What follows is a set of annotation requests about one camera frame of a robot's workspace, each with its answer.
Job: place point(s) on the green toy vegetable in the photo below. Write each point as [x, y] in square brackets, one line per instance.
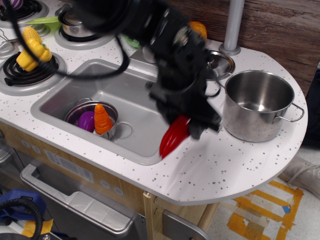
[132, 42]

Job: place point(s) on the metal wire utensil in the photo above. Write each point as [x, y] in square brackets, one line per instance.
[8, 47]

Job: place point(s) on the back right stove burner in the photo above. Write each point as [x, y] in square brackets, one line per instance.
[78, 43]

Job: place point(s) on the yellow toy corn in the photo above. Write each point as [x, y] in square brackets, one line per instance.
[30, 33]

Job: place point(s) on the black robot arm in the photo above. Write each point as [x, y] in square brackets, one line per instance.
[180, 53]

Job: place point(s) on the purple white toy onion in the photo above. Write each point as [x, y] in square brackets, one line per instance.
[16, 4]

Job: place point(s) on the black front stove burner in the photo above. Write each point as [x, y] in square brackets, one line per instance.
[15, 81]

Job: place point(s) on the green toy leaf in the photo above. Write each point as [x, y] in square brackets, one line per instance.
[44, 20]

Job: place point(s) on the back left stove burner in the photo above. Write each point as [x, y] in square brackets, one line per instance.
[30, 10]

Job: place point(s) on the purple toy eggplant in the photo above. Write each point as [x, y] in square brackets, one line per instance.
[86, 121]

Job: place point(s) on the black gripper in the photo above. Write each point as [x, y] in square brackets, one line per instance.
[177, 95]

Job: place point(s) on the steel pot lid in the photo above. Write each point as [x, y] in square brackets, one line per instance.
[220, 66]

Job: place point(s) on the grey sink basin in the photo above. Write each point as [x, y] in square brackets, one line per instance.
[139, 125]

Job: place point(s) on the orange toy carrot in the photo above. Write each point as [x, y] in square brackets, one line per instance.
[102, 121]

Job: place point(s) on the grey oven door handle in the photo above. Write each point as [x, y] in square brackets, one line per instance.
[81, 204]

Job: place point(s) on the orange toy pumpkin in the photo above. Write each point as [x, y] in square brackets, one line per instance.
[199, 28]

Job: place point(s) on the grey toy faucet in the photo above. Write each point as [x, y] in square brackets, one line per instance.
[144, 59]

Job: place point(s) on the large steel pot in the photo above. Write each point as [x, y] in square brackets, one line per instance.
[256, 104]

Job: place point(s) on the blue clamp tool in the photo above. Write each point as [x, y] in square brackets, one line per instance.
[22, 202]

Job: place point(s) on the red toy chili pepper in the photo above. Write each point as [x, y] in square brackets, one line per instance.
[177, 132]

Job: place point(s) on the small lidded steel pot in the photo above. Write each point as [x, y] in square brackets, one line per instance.
[72, 25]

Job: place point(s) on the white shoe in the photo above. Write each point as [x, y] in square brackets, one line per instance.
[303, 174]

